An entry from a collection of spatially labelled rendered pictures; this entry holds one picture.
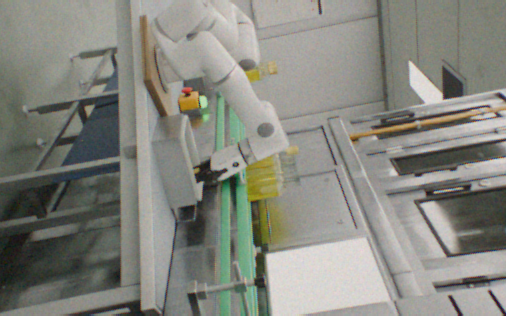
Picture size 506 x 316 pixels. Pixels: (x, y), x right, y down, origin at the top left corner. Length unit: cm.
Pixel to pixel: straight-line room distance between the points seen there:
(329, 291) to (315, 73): 660
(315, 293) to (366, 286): 14
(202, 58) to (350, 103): 689
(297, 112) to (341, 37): 119
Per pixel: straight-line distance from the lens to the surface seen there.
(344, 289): 166
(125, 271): 150
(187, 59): 154
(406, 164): 230
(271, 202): 208
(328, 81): 819
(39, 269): 218
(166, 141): 161
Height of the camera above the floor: 109
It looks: 3 degrees down
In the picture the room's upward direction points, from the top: 79 degrees clockwise
